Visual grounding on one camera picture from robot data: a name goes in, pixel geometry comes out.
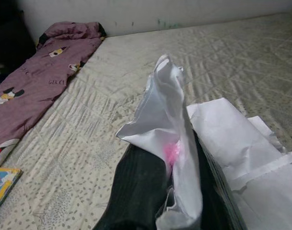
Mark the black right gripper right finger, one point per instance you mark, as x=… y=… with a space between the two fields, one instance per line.
x=215 y=203

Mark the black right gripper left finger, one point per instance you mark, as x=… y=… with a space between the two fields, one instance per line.
x=136 y=191

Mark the white plastic bag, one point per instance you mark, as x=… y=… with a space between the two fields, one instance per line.
x=165 y=107

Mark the colourful children's book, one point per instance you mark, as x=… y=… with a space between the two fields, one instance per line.
x=2 y=187

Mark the pink item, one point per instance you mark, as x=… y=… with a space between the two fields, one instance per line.
x=171 y=152

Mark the beige quilted mattress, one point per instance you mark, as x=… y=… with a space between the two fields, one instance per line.
x=208 y=60

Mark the purple cartoon mouse quilt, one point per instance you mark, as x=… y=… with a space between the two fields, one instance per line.
x=28 y=79

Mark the black furniture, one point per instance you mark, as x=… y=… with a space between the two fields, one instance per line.
x=9 y=43

